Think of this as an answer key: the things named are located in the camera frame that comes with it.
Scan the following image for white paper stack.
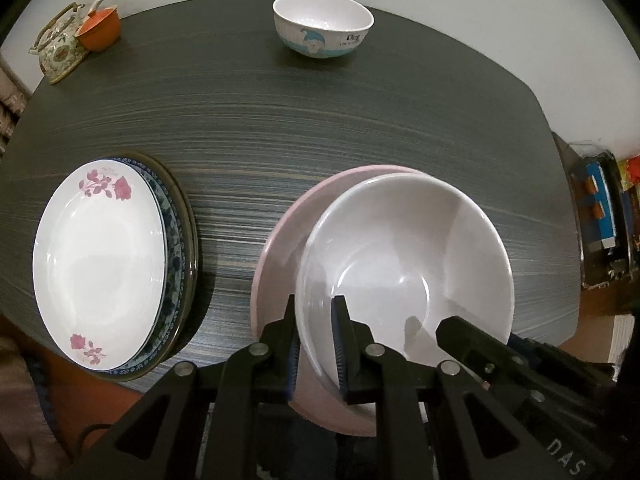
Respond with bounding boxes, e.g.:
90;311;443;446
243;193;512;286
611;312;633;366

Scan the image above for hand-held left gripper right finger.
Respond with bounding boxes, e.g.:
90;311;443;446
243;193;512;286
331;296;551;480

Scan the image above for beige patterned curtain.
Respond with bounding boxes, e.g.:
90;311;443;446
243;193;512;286
0;55;26;161

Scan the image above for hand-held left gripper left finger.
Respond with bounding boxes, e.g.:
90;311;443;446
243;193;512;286
70;294;302;480

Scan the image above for blue and orange box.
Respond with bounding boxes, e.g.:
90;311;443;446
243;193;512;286
582;160;618;251

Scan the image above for orange ceramic cup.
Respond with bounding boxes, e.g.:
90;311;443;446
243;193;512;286
76;6;122;52

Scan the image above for black cable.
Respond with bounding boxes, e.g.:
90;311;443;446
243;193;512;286
75;424;113;461

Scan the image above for floral ceramic teapot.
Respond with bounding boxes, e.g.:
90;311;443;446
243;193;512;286
28;0;103;85

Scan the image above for pink printed bowl white inside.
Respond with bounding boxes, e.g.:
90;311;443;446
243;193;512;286
294;172;516;408

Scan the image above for blue floral ceramic plate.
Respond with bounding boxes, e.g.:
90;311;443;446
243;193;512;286
100;152;200;382

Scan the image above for white bowl blue cartoon print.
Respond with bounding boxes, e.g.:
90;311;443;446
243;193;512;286
272;0;375;59

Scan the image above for white plate pink flowers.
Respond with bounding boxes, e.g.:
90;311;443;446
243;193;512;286
32;159;167;372

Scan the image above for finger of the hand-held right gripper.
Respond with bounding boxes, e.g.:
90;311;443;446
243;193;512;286
509;336;543;356
436;316;508;376

